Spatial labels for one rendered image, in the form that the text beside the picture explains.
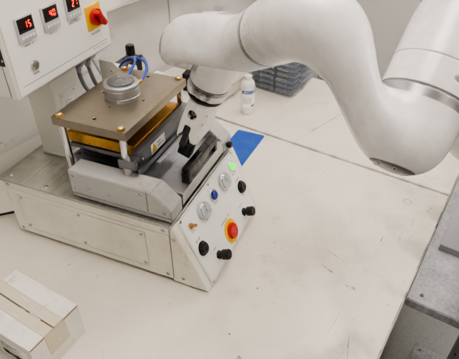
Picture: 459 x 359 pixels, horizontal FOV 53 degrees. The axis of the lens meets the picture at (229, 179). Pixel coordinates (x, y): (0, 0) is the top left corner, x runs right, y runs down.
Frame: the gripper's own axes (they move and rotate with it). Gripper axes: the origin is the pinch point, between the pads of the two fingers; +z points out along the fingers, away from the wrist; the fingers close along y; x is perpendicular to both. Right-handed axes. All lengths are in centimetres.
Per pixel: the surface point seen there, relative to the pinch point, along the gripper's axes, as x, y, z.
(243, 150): -8.0, 40.1, 24.8
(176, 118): 5.9, 5.1, -1.8
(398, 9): -39, 236, 21
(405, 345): -97, 43, 72
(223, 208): -13.5, 1.3, 12.7
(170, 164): 1.4, -3.1, 4.3
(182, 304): -16.6, -21.9, 21.7
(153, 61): 43, 73, 33
